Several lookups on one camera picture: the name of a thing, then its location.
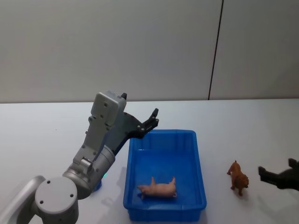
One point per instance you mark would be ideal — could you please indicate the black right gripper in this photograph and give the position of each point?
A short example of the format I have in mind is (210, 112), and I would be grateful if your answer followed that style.
(289, 178)

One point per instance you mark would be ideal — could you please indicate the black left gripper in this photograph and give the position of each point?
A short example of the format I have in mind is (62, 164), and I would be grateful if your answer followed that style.
(121, 130)

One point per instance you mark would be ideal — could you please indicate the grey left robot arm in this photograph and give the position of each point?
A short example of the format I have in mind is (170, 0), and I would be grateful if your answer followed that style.
(56, 198)

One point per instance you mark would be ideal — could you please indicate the brown toy lion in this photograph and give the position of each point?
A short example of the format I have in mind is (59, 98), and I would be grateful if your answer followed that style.
(239, 179)

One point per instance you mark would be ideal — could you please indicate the blue plastic bin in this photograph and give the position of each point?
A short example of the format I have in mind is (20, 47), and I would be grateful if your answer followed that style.
(163, 161)

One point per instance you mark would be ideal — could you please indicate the pink toy pig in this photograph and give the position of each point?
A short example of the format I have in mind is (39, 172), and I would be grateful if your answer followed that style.
(161, 189)

